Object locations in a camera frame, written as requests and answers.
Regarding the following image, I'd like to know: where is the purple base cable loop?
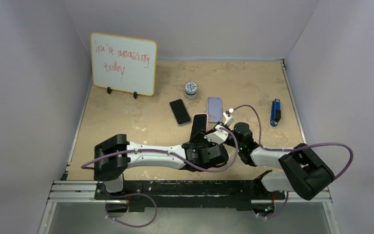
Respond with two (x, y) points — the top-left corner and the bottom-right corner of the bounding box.
(100, 190), (158, 229)

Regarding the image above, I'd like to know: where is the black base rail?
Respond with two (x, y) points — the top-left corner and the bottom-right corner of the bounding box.
(94, 180), (286, 214)

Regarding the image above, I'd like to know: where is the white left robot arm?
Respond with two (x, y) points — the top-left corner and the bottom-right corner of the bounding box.
(93, 133), (229, 199)

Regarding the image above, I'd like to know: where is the orange framed whiteboard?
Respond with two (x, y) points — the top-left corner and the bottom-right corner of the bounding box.
(90, 32), (158, 97)

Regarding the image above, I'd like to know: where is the phone in pink case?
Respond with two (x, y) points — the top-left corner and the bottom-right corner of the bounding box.
(169, 99), (191, 126)

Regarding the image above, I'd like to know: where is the small black phone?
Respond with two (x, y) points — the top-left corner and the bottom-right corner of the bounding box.
(190, 113), (208, 140)

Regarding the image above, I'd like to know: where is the blue black stapler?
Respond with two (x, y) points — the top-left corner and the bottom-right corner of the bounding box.
(270, 98), (281, 127)

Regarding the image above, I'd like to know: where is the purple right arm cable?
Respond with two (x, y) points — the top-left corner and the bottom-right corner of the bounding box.
(232, 104), (355, 180)

